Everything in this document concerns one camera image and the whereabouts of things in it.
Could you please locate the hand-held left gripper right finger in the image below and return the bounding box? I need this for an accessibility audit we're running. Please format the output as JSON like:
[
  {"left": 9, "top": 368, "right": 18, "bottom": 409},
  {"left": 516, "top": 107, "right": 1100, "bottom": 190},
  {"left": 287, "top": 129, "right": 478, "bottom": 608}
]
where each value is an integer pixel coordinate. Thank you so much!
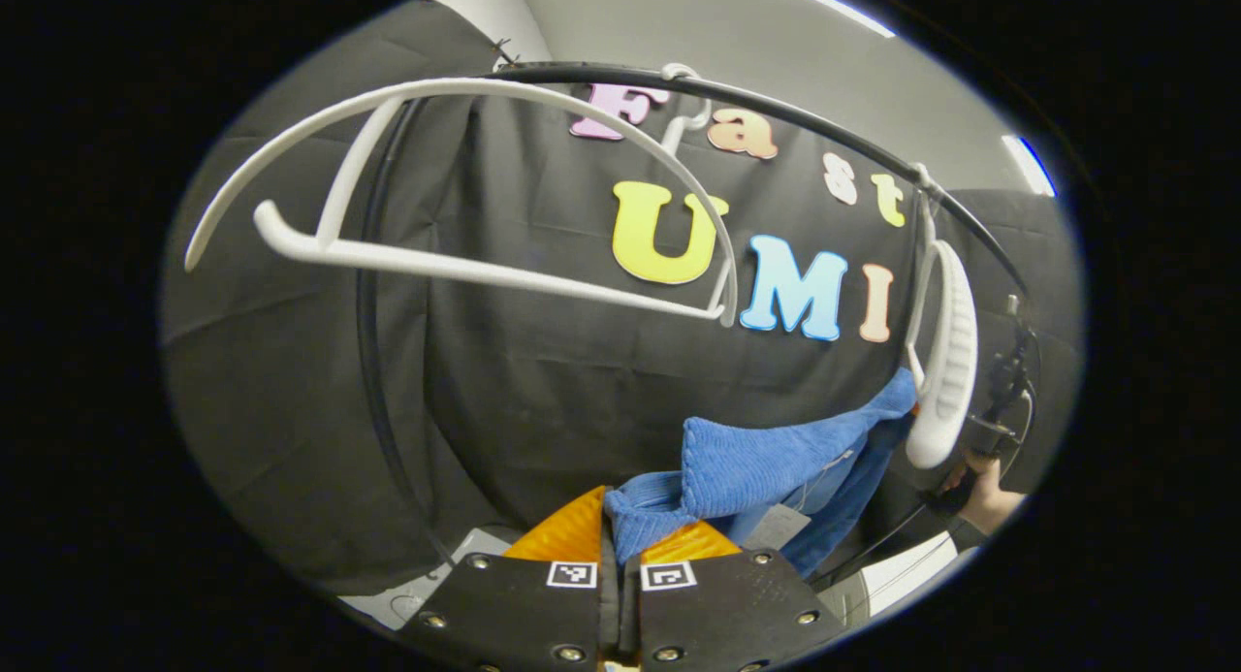
[{"left": 620, "top": 520, "right": 844, "bottom": 672}]

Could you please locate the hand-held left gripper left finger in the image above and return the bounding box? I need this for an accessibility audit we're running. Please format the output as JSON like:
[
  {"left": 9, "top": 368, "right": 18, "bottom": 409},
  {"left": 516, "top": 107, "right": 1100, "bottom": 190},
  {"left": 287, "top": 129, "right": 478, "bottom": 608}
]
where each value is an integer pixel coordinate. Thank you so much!
[{"left": 402, "top": 486, "right": 621, "bottom": 672}]

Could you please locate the white plastic hanger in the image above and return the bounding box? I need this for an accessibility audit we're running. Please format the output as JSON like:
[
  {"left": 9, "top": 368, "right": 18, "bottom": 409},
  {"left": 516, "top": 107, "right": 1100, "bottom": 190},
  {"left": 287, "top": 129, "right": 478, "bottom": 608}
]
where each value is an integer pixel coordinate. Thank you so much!
[
  {"left": 184, "top": 63, "right": 740, "bottom": 329},
  {"left": 902, "top": 163, "right": 980, "bottom": 471}
]

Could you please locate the blue corduroy jacket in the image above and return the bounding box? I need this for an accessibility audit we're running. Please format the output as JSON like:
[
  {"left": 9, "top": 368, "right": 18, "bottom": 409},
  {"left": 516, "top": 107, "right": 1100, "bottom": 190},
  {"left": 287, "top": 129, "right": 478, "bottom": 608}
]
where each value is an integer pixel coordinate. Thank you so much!
[{"left": 603, "top": 367, "right": 920, "bottom": 581}]

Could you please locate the black metal clothes rack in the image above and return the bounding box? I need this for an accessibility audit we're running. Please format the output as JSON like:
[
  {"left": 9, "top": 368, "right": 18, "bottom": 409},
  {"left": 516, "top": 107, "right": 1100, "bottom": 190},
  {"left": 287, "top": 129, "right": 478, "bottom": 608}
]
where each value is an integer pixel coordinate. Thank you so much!
[{"left": 355, "top": 61, "right": 1031, "bottom": 568}]

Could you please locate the white flat board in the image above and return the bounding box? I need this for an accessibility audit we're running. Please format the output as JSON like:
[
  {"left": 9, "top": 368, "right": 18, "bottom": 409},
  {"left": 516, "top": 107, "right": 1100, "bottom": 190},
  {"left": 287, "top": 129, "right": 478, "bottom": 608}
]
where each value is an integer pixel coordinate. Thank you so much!
[{"left": 851, "top": 534, "right": 963, "bottom": 621}]

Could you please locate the black backdrop cloth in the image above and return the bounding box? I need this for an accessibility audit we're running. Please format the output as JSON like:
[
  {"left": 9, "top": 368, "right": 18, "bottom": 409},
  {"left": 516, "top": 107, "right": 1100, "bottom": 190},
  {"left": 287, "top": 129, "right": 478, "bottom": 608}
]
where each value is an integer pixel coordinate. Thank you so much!
[{"left": 160, "top": 0, "right": 1082, "bottom": 595}]

